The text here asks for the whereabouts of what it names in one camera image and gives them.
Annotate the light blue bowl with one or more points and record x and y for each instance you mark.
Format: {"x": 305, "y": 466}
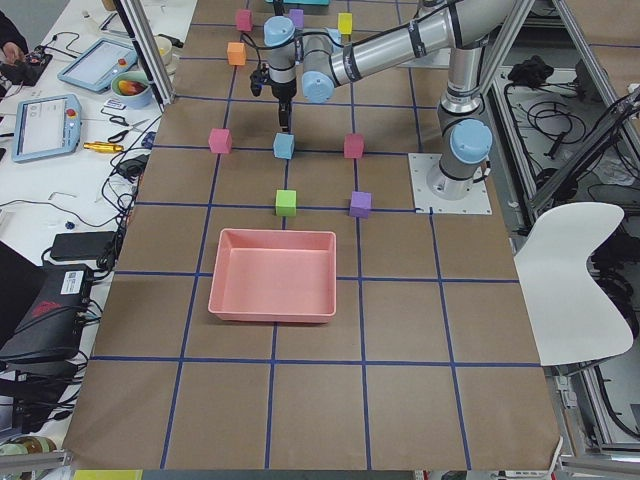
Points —
{"x": 132, "y": 89}

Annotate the gold metal cylinder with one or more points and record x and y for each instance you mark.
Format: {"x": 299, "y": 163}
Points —
{"x": 103, "y": 147}

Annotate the cream bowl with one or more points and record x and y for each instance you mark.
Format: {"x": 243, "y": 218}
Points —
{"x": 164, "y": 48}

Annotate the yellow block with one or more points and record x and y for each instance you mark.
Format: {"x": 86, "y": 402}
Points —
{"x": 345, "y": 23}

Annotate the black computer box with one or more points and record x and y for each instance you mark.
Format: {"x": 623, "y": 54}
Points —
{"x": 40, "y": 312}

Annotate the teal tray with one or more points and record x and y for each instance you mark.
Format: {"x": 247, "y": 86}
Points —
{"x": 308, "y": 2}

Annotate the light blue block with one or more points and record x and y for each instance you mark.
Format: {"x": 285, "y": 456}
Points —
{"x": 284, "y": 146}

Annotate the green block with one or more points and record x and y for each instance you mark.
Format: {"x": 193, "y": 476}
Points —
{"x": 286, "y": 203}

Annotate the teach pendant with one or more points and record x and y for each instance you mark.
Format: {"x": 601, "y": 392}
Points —
{"x": 46, "y": 128}
{"x": 95, "y": 69}

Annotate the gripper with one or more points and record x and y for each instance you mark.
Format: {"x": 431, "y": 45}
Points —
{"x": 283, "y": 91}

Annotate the white chair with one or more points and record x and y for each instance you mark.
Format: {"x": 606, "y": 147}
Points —
{"x": 572, "y": 319}

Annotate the purple block near teal tray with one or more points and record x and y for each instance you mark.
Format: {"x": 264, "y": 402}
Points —
{"x": 297, "y": 17}

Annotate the pink block front middle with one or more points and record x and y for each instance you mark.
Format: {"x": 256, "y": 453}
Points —
{"x": 220, "y": 141}

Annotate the pink tray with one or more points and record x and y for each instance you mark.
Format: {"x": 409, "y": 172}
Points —
{"x": 275, "y": 276}

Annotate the orange block far side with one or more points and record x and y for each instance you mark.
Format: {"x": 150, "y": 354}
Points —
{"x": 236, "y": 53}

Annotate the black scissors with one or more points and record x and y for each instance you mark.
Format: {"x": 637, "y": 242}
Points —
{"x": 126, "y": 127}

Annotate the purple block near pink tray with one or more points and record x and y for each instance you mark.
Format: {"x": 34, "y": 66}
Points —
{"x": 360, "y": 204}

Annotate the pink block near base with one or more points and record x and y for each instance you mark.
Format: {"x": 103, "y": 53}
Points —
{"x": 353, "y": 146}

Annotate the black power adapter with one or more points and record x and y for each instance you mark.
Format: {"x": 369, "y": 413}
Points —
{"x": 81, "y": 246}

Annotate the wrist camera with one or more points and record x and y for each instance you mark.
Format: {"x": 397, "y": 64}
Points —
{"x": 259, "y": 78}

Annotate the teach pendant far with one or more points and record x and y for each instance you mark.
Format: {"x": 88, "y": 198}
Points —
{"x": 95, "y": 69}

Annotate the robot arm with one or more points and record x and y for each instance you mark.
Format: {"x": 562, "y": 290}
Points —
{"x": 312, "y": 62}

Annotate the teach pendant near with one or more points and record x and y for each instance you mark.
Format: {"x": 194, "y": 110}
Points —
{"x": 46, "y": 128}

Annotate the pink block far corner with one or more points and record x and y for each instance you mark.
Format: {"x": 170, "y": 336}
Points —
{"x": 244, "y": 20}

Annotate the aluminium frame post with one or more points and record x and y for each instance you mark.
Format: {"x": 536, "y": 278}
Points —
{"x": 137, "y": 26}

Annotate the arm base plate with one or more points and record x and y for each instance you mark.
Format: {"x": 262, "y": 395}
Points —
{"x": 435, "y": 193}

